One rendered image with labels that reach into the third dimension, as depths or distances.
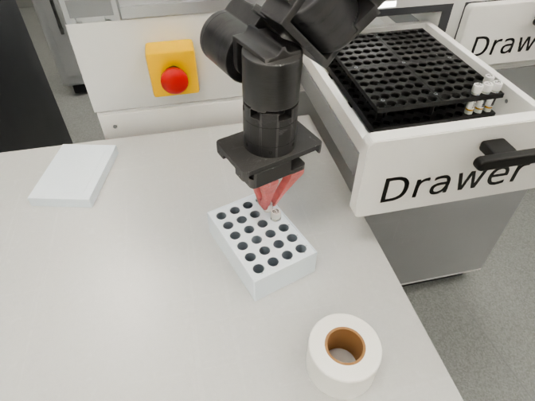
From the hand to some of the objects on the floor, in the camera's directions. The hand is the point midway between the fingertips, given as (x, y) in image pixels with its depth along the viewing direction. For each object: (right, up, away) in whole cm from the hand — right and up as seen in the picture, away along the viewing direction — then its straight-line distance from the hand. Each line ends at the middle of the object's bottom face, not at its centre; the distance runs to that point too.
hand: (267, 200), depth 52 cm
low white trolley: (-16, -63, +52) cm, 83 cm away
